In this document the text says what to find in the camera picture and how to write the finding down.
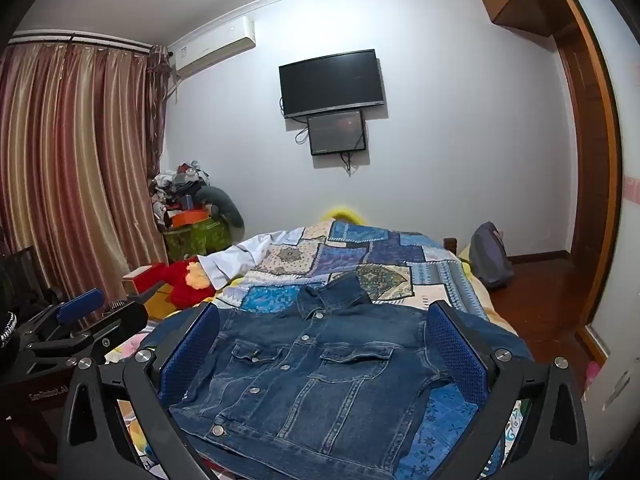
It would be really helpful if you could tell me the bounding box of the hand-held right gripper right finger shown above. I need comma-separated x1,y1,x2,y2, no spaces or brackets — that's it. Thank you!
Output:
426,300,591,480

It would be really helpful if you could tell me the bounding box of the white air conditioner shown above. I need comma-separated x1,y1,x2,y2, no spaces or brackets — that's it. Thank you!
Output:
170,16,257,81

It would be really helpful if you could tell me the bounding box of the orange box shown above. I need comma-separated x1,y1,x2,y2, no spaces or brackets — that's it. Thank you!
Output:
170,208,211,229

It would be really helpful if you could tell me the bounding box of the blue denim jacket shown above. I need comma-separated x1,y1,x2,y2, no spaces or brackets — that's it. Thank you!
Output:
137,274,533,480

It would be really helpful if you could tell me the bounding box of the striped red curtain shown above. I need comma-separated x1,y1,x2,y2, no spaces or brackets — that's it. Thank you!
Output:
0,42,173,311

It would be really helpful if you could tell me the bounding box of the wooden door frame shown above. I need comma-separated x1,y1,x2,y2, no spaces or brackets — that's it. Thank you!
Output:
545,0,626,361

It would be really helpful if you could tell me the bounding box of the red plush toy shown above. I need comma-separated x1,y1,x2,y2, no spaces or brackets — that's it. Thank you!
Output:
157,257,218,309

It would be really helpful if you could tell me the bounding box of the patchwork printed blanket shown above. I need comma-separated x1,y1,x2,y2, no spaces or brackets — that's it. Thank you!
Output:
107,217,531,480

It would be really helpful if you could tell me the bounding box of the cartoon print bedsheet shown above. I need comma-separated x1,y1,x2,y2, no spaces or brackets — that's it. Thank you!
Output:
112,327,158,468

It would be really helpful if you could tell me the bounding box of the grey backpack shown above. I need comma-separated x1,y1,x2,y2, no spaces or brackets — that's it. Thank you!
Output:
470,221,516,290

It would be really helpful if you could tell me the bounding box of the small black wall monitor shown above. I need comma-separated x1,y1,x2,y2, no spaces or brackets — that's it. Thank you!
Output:
306,109,368,157

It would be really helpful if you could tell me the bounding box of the white shirt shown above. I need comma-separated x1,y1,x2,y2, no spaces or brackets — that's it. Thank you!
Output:
197,227,306,289

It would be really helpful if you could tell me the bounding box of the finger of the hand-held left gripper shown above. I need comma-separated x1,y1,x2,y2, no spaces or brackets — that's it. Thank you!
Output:
67,301,151,366
32,288,106,341

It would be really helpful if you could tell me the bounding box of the white curtain rail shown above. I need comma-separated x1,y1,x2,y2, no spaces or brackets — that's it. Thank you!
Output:
7,30,153,54

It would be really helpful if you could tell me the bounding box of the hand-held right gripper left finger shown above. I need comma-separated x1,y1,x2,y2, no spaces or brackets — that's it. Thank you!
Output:
56,301,223,480

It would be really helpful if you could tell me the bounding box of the green storage box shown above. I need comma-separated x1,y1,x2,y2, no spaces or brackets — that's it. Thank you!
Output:
162,217,232,263

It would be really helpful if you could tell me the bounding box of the black wall television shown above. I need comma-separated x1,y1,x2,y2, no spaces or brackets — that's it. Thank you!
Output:
278,49,386,119

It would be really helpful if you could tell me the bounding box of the yellow pillow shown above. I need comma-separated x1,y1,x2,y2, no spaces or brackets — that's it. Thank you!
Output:
320,204,368,224

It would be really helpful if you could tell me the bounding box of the pile of mixed clothes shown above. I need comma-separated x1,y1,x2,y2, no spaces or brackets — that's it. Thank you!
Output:
150,160,213,231

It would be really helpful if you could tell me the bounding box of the reddish wooden box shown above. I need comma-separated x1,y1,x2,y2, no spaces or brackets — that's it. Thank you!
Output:
121,262,168,297

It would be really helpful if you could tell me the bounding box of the black chair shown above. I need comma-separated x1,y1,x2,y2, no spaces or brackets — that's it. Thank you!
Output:
0,245,56,321

